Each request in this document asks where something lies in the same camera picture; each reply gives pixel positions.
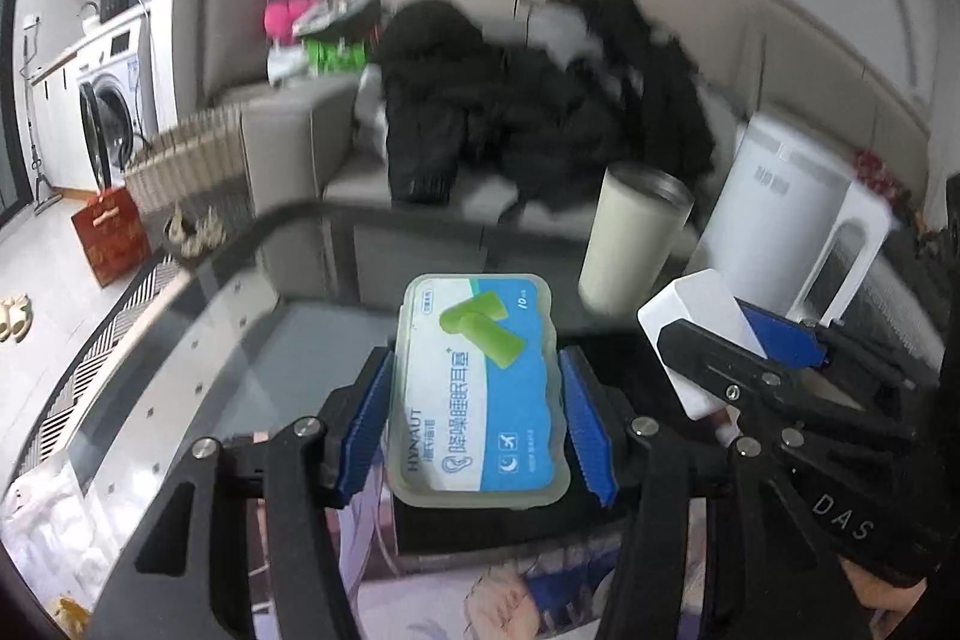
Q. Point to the anime print desk mat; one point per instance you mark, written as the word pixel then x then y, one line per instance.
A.
pixel 554 590

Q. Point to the green plastic bag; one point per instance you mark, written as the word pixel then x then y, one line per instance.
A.
pixel 336 57

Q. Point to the black jacket pile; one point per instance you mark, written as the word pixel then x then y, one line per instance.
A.
pixel 456 100

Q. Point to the small white box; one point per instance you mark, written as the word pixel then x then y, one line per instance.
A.
pixel 691 317

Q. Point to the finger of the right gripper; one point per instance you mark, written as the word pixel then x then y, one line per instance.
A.
pixel 708 371
pixel 784 341

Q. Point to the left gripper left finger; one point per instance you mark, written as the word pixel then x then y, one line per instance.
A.
pixel 184 572

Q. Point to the pink plush toy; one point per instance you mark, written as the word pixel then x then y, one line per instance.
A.
pixel 279 17

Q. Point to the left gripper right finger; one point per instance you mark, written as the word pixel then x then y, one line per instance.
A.
pixel 652 472

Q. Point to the white electric kettle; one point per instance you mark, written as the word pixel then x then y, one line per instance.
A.
pixel 786 200

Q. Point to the woven wicker basket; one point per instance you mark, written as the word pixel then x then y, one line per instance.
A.
pixel 196 164

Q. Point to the earplug box blue label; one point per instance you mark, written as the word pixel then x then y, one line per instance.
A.
pixel 476 417

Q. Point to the white washing machine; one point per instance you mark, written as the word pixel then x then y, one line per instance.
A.
pixel 115 95

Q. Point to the person's right hand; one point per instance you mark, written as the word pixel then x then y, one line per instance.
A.
pixel 888 604

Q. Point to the grey back cushion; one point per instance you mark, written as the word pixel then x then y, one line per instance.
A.
pixel 232 47

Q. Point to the red gift bag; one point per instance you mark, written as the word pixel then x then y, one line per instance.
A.
pixel 111 234

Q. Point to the grey sofa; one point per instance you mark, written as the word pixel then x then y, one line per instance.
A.
pixel 300 145

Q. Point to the beige tumbler cup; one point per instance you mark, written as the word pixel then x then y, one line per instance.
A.
pixel 640 214

